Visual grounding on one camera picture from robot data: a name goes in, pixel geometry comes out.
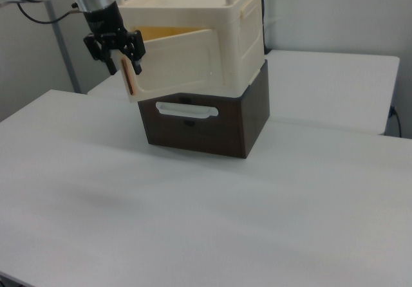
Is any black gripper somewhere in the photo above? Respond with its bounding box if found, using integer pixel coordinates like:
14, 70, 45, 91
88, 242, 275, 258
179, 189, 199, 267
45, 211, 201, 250
83, 3, 147, 76

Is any cream plastic cabinet box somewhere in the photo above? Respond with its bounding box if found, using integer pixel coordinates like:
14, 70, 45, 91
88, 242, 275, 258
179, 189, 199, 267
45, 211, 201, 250
117, 0, 267, 100

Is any grey partition pole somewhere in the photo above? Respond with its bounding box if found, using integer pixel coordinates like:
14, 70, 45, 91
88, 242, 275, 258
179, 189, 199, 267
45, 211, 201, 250
44, 0, 81, 93

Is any dark brown wooden drawer box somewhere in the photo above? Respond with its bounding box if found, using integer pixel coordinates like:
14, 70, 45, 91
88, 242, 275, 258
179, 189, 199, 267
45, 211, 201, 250
137, 58, 271, 160

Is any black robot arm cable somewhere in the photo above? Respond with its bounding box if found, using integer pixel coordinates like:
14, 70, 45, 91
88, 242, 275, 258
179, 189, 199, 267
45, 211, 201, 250
17, 1, 82, 24

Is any white drawer handle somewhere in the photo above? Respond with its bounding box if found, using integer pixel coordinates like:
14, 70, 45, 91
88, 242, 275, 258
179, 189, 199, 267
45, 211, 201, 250
154, 100, 220, 120

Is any black wall power cable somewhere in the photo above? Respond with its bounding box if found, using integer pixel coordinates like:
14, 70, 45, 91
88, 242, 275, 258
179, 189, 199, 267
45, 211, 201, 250
389, 106, 404, 137

